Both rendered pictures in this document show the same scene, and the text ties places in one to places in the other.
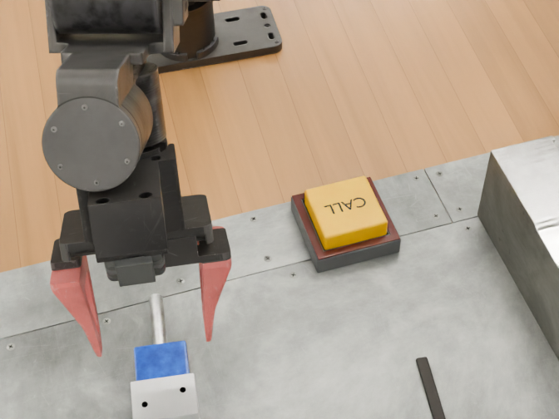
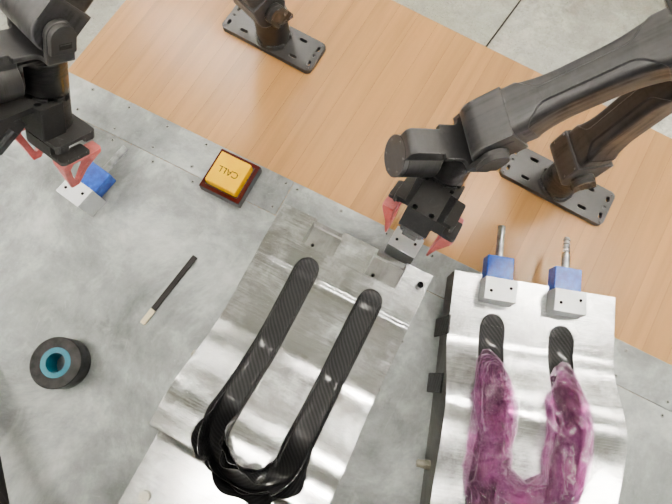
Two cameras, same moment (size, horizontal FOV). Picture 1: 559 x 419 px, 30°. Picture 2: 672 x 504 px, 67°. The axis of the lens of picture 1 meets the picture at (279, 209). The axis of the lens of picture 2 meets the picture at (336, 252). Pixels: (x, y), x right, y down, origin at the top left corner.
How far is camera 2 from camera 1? 64 cm
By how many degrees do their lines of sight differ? 29
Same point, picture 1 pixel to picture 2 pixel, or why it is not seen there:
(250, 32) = (303, 53)
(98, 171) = not seen: outside the picture
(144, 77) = (38, 67)
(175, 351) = (102, 175)
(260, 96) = (273, 90)
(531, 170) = (287, 226)
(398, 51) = (355, 117)
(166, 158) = (39, 108)
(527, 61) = not seen: hidden behind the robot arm
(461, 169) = (308, 195)
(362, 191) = (241, 171)
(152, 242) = not seen: outside the picture
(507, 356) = (225, 285)
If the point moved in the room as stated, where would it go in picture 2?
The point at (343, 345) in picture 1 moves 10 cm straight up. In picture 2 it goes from (176, 225) to (158, 205)
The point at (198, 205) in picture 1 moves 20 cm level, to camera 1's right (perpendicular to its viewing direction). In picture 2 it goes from (78, 133) to (174, 228)
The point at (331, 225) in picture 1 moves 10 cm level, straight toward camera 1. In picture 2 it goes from (212, 175) to (165, 212)
